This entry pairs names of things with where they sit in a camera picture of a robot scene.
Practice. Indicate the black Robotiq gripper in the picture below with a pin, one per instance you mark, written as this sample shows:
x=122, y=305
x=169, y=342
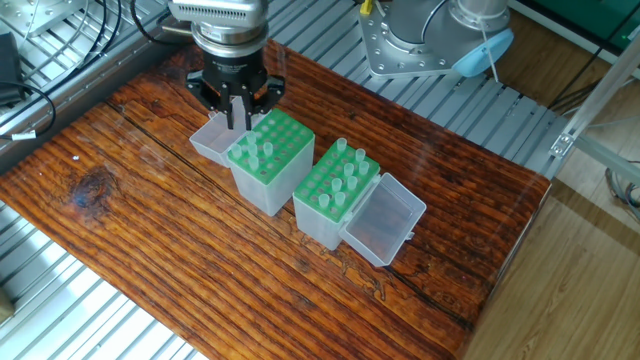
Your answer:
x=233, y=70

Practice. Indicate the clear green-rack pipette tip box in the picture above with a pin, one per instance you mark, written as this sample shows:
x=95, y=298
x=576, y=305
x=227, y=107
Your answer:
x=265, y=185
x=320, y=225

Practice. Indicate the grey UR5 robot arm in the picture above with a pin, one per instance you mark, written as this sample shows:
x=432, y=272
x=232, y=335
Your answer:
x=220, y=15

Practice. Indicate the black box device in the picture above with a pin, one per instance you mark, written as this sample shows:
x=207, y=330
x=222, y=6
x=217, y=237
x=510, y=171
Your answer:
x=8, y=65

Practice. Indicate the silver robot mount plate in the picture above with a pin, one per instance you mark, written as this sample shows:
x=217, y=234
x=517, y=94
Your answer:
x=385, y=50

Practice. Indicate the aluminium frame post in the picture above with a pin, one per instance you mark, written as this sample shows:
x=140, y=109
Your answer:
x=562, y=142

